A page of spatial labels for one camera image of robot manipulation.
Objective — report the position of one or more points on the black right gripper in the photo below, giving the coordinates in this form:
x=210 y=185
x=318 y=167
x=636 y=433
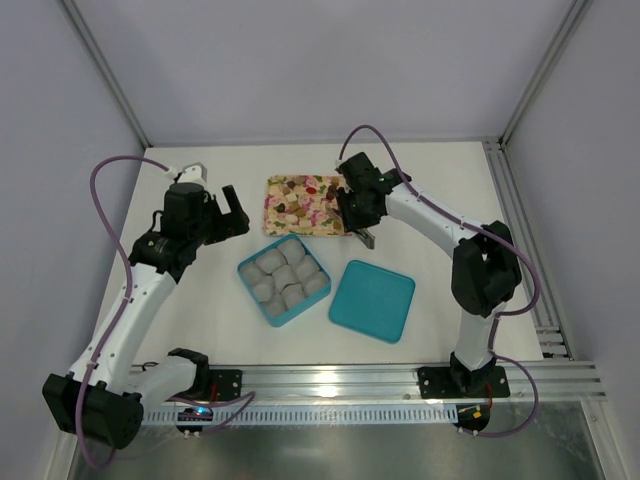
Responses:
x=354 y=220

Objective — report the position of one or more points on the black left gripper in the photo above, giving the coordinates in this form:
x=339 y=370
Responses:
x=220 y=220

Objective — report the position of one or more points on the metal tongs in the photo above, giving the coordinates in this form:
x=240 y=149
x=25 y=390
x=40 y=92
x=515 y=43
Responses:
x=351 y=224

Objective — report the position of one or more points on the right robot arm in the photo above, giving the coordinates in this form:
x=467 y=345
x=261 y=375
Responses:
x=485 y=271

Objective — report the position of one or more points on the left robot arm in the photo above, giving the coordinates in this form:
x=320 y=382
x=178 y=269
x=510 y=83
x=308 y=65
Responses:
x=97 y=398

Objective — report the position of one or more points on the teal chocolate box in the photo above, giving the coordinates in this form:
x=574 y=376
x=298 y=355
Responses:
x=284 y=280

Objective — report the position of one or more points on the floral rectangular tray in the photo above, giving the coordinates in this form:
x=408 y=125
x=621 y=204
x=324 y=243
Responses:
x=304 y=205

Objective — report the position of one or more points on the teal box lid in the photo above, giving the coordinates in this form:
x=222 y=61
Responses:
x=372 y=301

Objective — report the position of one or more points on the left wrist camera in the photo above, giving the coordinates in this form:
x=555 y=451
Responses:
x=195 y=173

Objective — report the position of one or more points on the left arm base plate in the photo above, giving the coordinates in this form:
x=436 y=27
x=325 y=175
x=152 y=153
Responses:
x=225 y=384

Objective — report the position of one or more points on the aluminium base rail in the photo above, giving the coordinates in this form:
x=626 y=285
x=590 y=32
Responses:
x=296 y=395

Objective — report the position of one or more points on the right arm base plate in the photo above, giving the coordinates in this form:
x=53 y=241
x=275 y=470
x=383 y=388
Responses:
x=445 y=383

